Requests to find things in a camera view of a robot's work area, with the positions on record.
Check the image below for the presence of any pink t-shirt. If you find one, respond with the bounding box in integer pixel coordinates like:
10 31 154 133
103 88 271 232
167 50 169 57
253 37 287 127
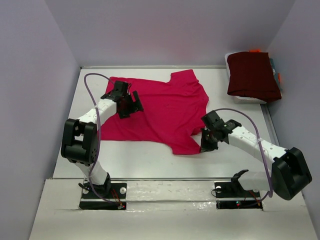
101 69 209 155

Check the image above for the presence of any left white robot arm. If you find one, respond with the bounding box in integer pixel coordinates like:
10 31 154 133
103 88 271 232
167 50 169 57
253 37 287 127
61 80 144 198

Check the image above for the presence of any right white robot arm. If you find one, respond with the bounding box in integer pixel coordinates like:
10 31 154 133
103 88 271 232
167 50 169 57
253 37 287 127
200 110 313 201

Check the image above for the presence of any teal orange item beside stack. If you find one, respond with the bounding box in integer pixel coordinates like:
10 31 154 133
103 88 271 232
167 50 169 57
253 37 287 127
269 58 283 91

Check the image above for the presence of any orange object behind stack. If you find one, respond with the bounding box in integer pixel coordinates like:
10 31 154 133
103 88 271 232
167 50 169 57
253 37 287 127
249 49 261 53

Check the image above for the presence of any dark red folded t-shirt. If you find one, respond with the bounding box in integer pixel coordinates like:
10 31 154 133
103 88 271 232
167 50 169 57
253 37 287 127
226 51 282 103

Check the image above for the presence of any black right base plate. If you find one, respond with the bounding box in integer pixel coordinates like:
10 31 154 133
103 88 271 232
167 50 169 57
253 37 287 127
210 169 263 210

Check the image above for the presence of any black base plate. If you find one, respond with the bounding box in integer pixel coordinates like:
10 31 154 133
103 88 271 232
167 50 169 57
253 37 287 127
78 181 127 211
210 169 263 210

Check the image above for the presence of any metal rail right side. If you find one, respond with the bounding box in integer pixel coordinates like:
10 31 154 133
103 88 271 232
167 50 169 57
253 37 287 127
262 103 290 178

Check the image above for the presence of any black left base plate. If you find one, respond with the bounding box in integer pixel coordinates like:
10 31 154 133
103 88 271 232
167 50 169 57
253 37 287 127
78 181 127 211

